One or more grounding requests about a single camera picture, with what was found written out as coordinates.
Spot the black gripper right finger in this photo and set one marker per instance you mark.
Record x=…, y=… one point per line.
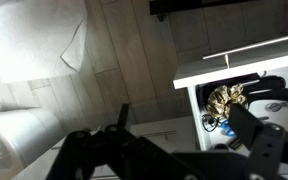
x=267, y=150

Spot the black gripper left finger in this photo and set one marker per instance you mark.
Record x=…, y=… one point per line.
x=84, y=153

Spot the black hair straightener comb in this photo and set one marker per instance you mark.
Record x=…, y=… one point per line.
x=270, y=88

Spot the gold patterned scrunchie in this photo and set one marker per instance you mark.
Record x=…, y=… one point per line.
x=222, y=100

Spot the white toilet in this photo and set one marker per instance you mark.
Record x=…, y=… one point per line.
x=10, y=140

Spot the black fabric pouch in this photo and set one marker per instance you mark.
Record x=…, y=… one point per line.
x=202, y=95

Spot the white bath mat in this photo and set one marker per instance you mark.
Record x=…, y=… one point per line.
x=34, y=40

